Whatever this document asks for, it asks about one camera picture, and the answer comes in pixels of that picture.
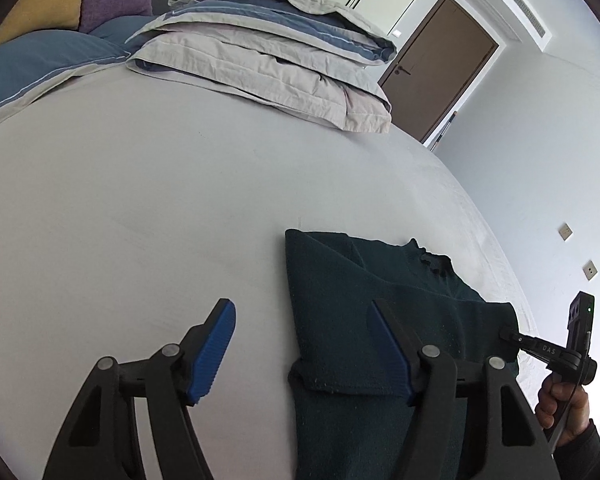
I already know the bed with grey sheet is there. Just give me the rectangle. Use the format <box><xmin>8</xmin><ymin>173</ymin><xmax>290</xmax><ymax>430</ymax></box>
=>
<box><xmin>0</xmin><ymin>57</ymin><xmax>536</xmax><ymax>480</ymax></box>

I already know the small blue pillow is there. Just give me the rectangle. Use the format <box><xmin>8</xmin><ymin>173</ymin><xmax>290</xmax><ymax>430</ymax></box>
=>
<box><xmin>87</xmin><ymin>15</ymin><xmax>156</xmax><ymax>48</ymax></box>

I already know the brown door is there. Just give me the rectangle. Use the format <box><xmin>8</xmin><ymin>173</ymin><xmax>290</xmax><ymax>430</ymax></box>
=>
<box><xmin>377</xmin><ymin>0</ymin><xmax>501</xmax><ymax>143</ymax></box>

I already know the dark green sweater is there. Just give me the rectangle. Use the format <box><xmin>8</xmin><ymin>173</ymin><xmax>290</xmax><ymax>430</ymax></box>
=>
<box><xmin>284</xmin><ymin>229</ymin><xmax>521</xmax><ymax>480</ymax></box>

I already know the person's right hand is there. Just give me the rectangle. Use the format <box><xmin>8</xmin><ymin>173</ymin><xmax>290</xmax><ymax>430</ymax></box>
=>
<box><xmin>534</xmin><ymin>372</ymin><xmax>592</xmax><ymax>442</ymax></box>

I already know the large blue pillow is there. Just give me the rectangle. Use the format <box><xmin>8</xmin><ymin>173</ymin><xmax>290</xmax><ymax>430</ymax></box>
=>
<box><xmin>0</xmin><ymin>29</ymin><xmax>131</xmax><ymax>126</ymax></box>

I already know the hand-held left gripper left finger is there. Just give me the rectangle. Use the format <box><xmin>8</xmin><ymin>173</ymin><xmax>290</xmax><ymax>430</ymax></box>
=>
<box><xmin>41</xmin><ymin>298</ymin><xmax>237</xmax><ymax>480</ymax></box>

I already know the person's right forearm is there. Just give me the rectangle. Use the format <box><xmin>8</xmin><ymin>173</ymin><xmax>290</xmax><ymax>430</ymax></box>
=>
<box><xmin>550</xmin><ymin>387</ymin><xmax>600</xmax><ymax>480</ymax></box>

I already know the narrow white air slot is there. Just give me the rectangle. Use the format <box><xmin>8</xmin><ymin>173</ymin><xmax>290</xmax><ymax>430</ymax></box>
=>
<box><xmin>455</xmin><ymin>0</ymin><xmax>524</xmax><ymax>43</ymax></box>

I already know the folded grey blue duvet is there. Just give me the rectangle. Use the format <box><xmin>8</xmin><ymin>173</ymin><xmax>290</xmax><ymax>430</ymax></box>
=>
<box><xmin>125</xmin><ymin>0</ymin><xmax>398</xmax><ymax>133</ymax></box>

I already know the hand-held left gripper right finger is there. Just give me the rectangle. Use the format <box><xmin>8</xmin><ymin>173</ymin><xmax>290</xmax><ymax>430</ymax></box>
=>
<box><xmin>369</xmin><ymin>300</ymin><xmax>563</xmax><ymax>480</ymax></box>

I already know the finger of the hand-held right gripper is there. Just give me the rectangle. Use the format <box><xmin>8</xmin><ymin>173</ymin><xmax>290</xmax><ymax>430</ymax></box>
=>
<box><xmin>497</xmin><ymin>327</ymin><xmax>551</xmax><ymax>362</ymax></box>

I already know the thin stick beside door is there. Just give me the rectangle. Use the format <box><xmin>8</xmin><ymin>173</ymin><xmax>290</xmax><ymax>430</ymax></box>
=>
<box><xmin>431</xmin><ymin>110</ymin><xmax>458</xmax><ymax>152</ymax></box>

